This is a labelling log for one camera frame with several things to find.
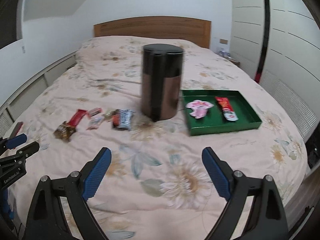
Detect brown gold oat snack packet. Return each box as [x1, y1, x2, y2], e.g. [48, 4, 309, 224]
[53, 121, 76, 142]

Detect red long snack packet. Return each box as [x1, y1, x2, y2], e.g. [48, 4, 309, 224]
[67, 109, 87, 128]

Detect clear pink cartoon candy packet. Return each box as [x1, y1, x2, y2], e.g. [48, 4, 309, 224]
[87, 116, 104, 130]

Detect small orange-ended clear packet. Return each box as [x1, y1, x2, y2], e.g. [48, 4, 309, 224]
[86, 107, 103, 118]

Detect pale green pastry packet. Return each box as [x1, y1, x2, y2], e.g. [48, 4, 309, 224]
[103, 109, 117, 121]

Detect red spicy strip snack packet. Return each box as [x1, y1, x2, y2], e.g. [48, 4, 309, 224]
[215, 96, 238, 121]

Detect pink cartoon character snack packet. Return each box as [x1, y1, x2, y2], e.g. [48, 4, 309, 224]
[186, 100, 214, 119]

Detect white radiator cover panel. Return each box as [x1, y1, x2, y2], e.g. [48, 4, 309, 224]
[1, 52, 76, 133]

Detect green shallow tray box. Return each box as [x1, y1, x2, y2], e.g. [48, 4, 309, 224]
[182, 89, 262, 136]

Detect brown black electric kettle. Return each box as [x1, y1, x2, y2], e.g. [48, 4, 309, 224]
[141, 43, 184, 122]

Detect wooden nightstand with items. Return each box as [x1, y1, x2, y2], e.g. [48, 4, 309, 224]
[216, 50, 240, 67]

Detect white wardrobe doors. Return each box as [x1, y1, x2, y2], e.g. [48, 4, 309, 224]
[230, 0, 319, 140]

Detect wooden headboard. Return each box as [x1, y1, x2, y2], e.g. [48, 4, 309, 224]
[93, 16, 211, 49]

